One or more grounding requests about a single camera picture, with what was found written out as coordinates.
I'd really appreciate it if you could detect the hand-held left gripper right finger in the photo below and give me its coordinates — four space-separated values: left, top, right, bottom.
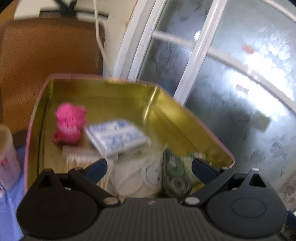
181 158 269 207

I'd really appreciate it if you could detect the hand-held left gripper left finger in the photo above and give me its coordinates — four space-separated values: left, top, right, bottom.
32 159 121 207

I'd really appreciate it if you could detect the bag of cotton swabs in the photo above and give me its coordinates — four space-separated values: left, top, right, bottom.
66 152 114 189

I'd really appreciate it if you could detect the green correction tape dispenser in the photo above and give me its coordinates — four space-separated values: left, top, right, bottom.
162 144 210 198

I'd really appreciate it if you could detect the blue white tissue pack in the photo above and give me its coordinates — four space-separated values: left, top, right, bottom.
84 119 152 160

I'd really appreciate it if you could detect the white round charger with cable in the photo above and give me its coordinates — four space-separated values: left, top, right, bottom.
109 152 168 199

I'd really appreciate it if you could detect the pink knitted cloth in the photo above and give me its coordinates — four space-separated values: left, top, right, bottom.
52 102 88 145

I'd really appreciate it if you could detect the gold metal tin box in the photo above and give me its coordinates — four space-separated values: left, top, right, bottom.
24 74 236 200

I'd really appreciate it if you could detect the clear plastic container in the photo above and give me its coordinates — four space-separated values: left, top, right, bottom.
0 124 22 192

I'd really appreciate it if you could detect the blue tablecloth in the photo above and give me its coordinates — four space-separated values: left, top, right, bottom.
0 139 27 241

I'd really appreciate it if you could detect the white framed frosted window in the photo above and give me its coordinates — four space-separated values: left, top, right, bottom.
112 0 296 176

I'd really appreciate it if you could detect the brown woven chair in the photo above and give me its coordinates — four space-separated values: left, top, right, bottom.
0 18 105 139

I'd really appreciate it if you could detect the black tape cross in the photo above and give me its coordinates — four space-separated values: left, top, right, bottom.
40 0 110 18

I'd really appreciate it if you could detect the white cable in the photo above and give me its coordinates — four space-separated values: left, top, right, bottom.
92 0 110 77

